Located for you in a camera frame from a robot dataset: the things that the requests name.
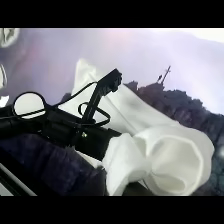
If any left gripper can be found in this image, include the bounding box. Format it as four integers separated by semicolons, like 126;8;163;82
43;109;123;163

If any white T-shirt with green print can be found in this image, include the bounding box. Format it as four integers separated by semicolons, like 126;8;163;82
58;58;216;197

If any pale grey garment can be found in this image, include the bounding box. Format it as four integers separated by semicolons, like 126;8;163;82
0;28;20;48

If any silver frame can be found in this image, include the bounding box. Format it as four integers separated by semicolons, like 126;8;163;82
0;162;37;197

